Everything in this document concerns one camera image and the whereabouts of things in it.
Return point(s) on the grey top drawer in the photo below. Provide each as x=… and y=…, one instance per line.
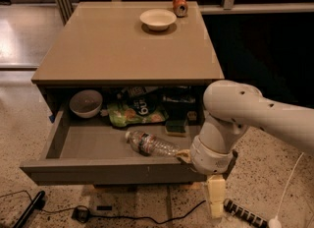
x=90, y=151

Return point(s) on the grey drawer cabinet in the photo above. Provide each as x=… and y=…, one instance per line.
x=104, y=45

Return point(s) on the white bowl in drawer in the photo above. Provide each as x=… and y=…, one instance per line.
x=86, y=103

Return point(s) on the black power strip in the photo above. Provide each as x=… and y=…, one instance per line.
x=244, y=214

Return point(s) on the black power adapter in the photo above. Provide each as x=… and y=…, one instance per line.
x=81, y=214

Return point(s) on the white bowl on cabinet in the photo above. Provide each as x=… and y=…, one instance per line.
x=158, y=19

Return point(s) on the black bar on floor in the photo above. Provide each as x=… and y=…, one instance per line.
x=36, y=204

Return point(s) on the clear plastic water bottle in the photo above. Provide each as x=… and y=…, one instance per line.
x=149, y=145

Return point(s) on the orange soda can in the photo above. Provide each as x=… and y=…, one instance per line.
x=180, y=8

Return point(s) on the green yellow sponge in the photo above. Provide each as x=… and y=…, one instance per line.
x=175, y=128

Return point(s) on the green snack bag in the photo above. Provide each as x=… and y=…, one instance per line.
x=134, y=112

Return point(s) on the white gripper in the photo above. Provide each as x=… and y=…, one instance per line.
x=209, y=158

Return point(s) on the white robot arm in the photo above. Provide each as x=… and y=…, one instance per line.
x=233, y=108

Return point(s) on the small black floor plate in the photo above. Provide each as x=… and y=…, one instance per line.
x=104, y=207

